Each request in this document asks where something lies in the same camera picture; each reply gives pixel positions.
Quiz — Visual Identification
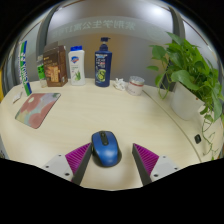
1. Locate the clear bottle with green label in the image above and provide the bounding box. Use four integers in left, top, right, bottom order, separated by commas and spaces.
35, 54, 48, 88

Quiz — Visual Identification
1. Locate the blue and black computer mouse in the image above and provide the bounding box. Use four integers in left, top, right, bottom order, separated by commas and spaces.
90, 130, 123, 168

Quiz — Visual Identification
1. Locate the green plant in white pot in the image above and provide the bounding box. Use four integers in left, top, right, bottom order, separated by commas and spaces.
146, 31, 224, 161

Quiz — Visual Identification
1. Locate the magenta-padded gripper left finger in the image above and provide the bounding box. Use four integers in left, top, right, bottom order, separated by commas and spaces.
41, 142, 93, 186

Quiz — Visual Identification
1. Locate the brown cracker box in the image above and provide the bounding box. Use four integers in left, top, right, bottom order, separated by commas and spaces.
42, 41, 69, 88

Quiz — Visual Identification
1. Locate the crumpled white wrapper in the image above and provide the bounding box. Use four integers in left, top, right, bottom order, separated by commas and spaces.
113, 77, 129, 92

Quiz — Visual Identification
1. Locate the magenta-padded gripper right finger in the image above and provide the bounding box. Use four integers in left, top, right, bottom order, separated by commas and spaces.
131, 142, 181, 186

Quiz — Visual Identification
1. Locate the dark blue pump bottle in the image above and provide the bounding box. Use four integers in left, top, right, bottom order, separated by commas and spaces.
94, 36, 113, 88

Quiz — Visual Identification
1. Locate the white and green shuttlecock tube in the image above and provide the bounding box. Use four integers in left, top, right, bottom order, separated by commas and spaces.
18, 40, 33, 97

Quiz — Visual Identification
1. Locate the pastel patterned mouse pad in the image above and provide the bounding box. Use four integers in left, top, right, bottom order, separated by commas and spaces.
14, 92, 62, 130

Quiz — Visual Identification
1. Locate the white bottle with blue cap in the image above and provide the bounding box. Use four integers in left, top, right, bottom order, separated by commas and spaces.
68, 45, 86, 87

